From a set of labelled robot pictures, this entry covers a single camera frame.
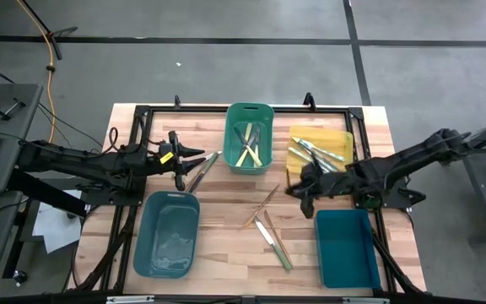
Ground deep blue rectangular bin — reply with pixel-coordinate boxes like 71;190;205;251
313;209;382;290

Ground black metal table frame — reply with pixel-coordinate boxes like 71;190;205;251
67;91;428;296

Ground grey side desk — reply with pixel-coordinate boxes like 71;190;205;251
0;83;44;195

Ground green-handled table knife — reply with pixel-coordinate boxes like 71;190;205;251
253;215;294;272

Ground cream-handled table knife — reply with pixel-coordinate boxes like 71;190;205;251
233;126;264;168

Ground silver metal bracket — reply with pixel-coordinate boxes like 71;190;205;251
105;295;155;304
342;296;391;304

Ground iridescent cutlery piece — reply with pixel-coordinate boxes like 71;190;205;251
288;146;318;166
291;136;347;163

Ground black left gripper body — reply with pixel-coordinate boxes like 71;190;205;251
168;130;186;193

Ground blue-grey plastic handle bin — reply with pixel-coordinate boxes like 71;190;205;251
132;190;201;280

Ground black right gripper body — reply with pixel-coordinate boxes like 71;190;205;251
300;162;327;220

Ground yellow translucent plastic tray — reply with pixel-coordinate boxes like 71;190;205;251
286;125;354;175

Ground orange cable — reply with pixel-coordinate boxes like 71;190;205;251
14;0;57;145

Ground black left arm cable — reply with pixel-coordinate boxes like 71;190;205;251
106;127;121;154

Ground black tripod stand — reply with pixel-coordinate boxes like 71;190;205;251
17;0;78;61

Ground white paper sheets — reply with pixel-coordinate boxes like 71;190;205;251
31;189;89;254

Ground green plastic handle bin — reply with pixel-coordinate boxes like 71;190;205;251
222;102;276;176

